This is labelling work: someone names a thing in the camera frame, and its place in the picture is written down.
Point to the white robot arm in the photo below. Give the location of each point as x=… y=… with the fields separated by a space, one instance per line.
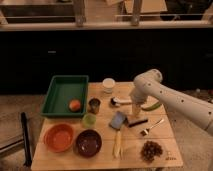
x=196 y=110

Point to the white cup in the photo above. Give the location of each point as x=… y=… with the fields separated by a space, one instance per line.
x=108 y=85

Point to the black bar beside table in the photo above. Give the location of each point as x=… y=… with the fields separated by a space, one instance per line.
x=28 y=160

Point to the small green cup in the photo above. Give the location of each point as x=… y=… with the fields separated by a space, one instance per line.
x=89 y=120

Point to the blue sponge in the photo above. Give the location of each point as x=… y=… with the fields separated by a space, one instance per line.
x=117 y=120

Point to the metal cup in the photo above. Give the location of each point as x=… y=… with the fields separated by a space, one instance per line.
x=94 y=105

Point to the green plastic tray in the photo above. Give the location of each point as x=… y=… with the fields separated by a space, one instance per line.
x=63 y=89

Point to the silver fork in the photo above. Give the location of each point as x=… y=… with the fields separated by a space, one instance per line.
x=147 y=130

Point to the purple bowl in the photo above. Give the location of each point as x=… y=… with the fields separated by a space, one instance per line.
x=88 y=143

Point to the orange bowl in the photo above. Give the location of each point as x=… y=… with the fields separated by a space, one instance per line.
x=59 y=138

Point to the yellow banana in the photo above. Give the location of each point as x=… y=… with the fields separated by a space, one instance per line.
x=117 y=144

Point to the bunch of dark grapes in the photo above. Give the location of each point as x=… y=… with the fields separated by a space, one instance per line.
x=150 y=150

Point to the orange fruit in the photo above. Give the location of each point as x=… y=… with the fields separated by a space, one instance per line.
x=75 y=105

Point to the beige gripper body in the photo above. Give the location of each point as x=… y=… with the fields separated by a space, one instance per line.
x=136 y=109

